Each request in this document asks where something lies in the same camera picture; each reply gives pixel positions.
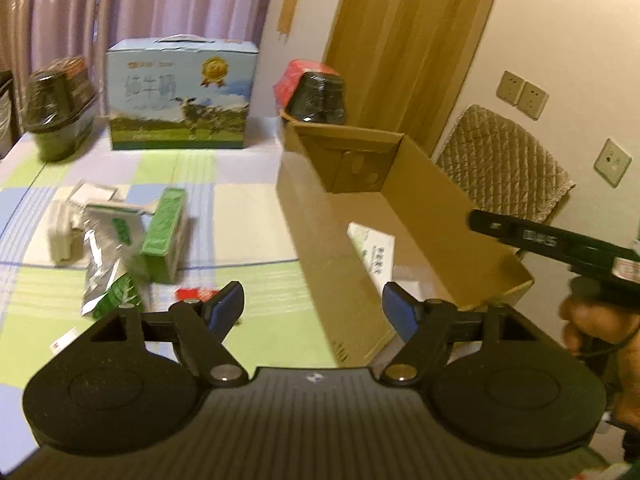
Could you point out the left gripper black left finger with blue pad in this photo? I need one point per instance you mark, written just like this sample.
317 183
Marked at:
201 327

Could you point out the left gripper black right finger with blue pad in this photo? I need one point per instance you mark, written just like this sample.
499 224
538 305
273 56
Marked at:
425 328

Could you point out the red snack packet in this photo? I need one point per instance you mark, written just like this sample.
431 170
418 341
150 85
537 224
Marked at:
191 294

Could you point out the dark green small box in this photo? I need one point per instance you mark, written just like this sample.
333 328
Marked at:
162 245

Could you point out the white medicine tablet box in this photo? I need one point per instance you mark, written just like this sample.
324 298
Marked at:
376 250

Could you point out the silver green foil pouch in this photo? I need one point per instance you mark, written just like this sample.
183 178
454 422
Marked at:
116 276

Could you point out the white power adapter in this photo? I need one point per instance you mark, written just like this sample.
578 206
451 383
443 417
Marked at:
64 233

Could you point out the white plastic spoon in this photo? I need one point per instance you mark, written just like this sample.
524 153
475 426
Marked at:
148 208

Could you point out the person's right hand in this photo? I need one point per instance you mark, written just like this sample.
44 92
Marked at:
614 325

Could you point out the checked tablecloth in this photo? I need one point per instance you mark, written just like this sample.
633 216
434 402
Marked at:
235 232

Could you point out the quilted chair back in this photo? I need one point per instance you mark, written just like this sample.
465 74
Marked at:
502 167

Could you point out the brown cardboard box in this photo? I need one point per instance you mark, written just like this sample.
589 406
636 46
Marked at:
333 176

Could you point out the milk carton gift box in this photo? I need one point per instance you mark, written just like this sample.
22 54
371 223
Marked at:
180 91

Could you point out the dark wrapped bowl red lid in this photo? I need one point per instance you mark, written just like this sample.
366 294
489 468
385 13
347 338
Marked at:
310 91

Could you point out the dark wrapped bowl left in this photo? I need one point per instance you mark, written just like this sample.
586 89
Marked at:
60 107

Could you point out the wooden door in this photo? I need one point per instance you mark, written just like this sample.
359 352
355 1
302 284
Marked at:
404 62

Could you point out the purple curtain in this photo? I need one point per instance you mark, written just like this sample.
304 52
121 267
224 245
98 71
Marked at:
36 32

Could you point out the single wall socket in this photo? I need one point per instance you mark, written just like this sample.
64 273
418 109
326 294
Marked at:
612 163

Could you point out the double wall socket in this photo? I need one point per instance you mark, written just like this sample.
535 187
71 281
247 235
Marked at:
525 96

